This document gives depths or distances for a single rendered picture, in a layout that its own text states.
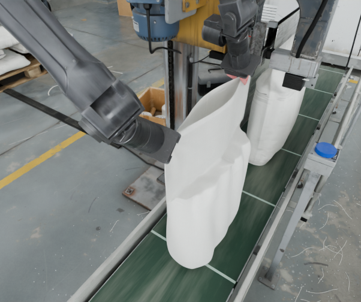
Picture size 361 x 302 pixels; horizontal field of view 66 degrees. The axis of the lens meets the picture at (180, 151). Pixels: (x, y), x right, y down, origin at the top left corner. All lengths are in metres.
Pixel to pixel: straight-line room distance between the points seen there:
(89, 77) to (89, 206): 1.54
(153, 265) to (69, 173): 1.17
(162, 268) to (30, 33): 0.95
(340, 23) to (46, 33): 3.53
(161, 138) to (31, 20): 0.28
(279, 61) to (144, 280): 0.89
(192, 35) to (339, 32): 2.81
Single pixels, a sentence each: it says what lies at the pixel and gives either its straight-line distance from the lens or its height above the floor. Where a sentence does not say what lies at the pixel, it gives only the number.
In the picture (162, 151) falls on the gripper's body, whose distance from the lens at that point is 0.53.
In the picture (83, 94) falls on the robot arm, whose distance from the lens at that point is 0.37.
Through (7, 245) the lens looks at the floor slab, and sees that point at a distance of 1.88.
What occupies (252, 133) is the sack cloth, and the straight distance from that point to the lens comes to 1.46.
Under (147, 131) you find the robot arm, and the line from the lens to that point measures 0.47.
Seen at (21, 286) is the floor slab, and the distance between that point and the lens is 1.71.
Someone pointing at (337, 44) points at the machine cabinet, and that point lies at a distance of 3.79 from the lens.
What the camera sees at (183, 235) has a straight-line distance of 0.91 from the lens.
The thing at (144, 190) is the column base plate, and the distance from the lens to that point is 1.86.
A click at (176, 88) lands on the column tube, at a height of 0.79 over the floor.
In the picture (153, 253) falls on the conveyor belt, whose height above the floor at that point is 0.38.
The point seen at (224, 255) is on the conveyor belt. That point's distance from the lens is 1.17.
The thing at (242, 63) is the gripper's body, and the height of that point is 1.08.
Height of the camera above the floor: 1.40
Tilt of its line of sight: 40 degrees down
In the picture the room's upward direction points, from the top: straight up
